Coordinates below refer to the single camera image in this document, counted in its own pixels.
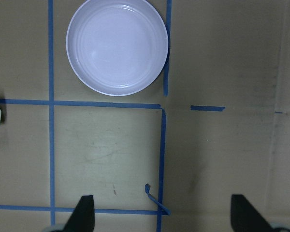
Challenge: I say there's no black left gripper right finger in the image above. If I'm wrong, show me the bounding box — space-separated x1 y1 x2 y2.
230 194 273 232

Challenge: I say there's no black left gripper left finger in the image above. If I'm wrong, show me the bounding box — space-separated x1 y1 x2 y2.
62 195 95 232

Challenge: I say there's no lavender round plate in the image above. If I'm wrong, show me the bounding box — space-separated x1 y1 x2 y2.
66 0 169 96

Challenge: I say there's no brown paper table cover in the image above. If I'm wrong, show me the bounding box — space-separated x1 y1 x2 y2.
0 0 290 232

